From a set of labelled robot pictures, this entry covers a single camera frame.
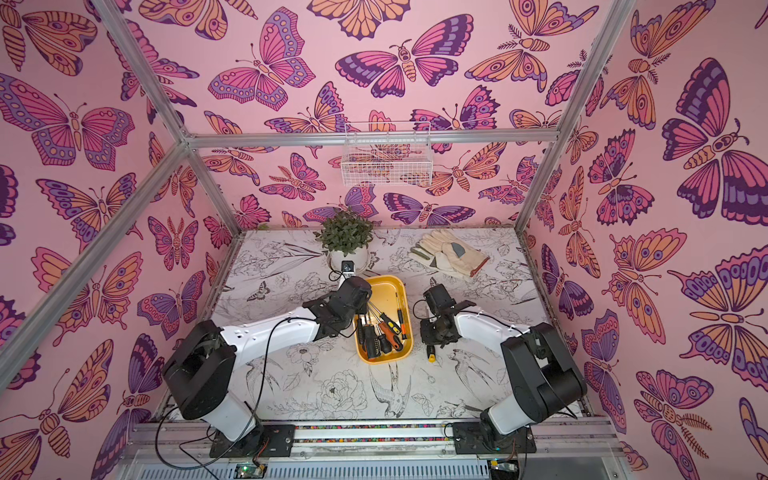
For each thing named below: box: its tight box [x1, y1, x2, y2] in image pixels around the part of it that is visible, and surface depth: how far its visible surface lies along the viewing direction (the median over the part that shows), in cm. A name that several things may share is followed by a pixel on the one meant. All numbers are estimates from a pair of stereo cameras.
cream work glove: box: [420, 229, 490, 277], surface depth 114 cm
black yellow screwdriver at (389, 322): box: [368, 301, 401, 335], surface depth 91 cm
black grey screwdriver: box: [378, 334, 392, 354], surface depth 89 cm
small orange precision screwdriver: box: [396, 292, 407, 340], surface depth 91 cm
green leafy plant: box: [313, 208, 374, 257], surface depth 94 cm
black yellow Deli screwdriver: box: [426, 344, 437, 363], surface depth 89 cm
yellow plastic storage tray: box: [353, 275, 414, 364], surface depth 89 cm
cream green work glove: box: [409, 247, 470, 279], surface depth 111 cm
